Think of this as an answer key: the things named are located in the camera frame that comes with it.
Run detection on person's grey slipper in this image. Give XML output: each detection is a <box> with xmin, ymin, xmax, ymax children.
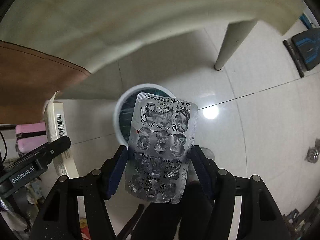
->
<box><xmin>200</xmin><ymin>147</ymin><xmax>216</xmax><ymax>160</ymax></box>

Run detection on white round waste bin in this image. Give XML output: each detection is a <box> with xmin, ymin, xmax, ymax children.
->
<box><xmin>112</xmin><ymin>83</ymin><xmax>175</xmax><ymax>147</ymax></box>

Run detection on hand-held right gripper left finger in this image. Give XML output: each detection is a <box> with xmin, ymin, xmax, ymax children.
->
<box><xmin>30</xmin><ymin>145</ymin><xmax>129</xmax><ymax>240</ymax></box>

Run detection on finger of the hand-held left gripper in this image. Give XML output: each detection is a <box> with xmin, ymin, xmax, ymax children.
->
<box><xmin>35</xmin><ymin>136</ymin><xmax>72</xmax><ymax>171</ymax></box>

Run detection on white carton with barcode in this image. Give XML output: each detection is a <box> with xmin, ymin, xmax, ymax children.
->
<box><xmin>44</xmin><ymin>91</ymin><xmax>81</xmax><ymax>178</ymax></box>

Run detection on silver blister pack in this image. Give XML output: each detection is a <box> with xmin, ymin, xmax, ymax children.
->
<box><xmin>124</xmin><ymin>92</ymin><xmax>199</xmax><ymax>204</ymax></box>

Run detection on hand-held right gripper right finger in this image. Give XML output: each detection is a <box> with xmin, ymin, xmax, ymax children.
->
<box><xmin>190</xmin><ymin>145</ymin><xmax>286</xmax><ymax>240</ymax></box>

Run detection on striped and brown tablecloth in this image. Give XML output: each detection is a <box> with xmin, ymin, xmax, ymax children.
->
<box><xmin>0</xmin><ymin>0</ymin><xmax>310</xmax><ymax>127</ymax></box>

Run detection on white-legged table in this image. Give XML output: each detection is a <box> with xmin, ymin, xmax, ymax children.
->
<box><xmin>214</xmin><ymin>21</ymin><xmax>258</xmax><ymax>71</ymax></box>

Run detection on black and blue weight bench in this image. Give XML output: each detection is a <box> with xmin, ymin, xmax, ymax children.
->
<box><xmin>282</xmin><ymin>27</ymin><xmax>320</xmax><ymax>78</ymax></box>

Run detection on blue sandal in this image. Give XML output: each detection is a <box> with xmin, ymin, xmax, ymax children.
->
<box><xmin>299</xmin><ymin>12</ymin><xmax>316</xmax><ymax>28</ymax></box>

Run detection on chrome dumbbell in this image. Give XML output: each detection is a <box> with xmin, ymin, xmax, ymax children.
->
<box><xmin>305</xmin><ymin>138</ymin><xmax>320</xmax><ymax>165</ymax></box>

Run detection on pink suitcase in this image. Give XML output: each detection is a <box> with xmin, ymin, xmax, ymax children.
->
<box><xmin>14</xmin><ymin>122</ymin><xmax>48</xmax><ymax>157</ymax></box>

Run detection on person's dark trousers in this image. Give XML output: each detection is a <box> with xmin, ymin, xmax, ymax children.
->
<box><xmin>130</xmin><ymin>180</ymin><xmax>214</xmax><ymax>240</ymax></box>

